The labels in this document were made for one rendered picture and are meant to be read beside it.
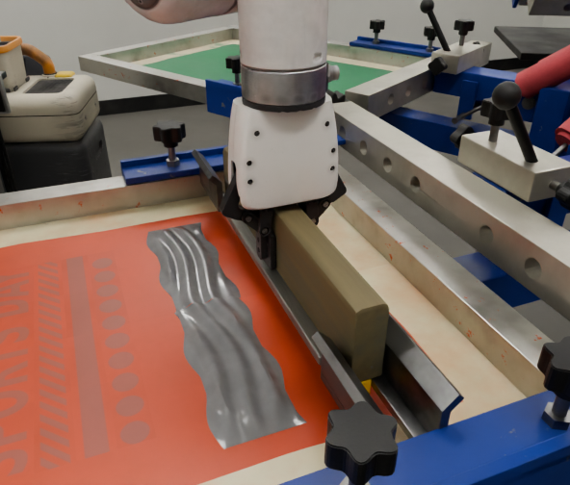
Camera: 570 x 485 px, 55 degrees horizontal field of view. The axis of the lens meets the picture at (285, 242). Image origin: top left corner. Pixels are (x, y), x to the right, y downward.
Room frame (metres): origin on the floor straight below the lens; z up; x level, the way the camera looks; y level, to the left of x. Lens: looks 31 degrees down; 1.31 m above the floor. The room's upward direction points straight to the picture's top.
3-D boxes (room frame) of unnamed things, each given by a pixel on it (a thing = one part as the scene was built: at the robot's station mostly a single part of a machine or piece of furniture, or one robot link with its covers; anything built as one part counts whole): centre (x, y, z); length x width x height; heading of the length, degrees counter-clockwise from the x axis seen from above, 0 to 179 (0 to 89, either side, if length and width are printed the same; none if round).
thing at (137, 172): (0.76, 0.09, 0.97); 0.30 x 0.05 x 0.07; 111
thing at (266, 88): (0.49, -0.01, 1.18); 0.09 x 0.07 x 0.03; 111
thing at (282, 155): (0.49, 0.00, 1.12); 0.10 x 0.08 x 0.11; 111
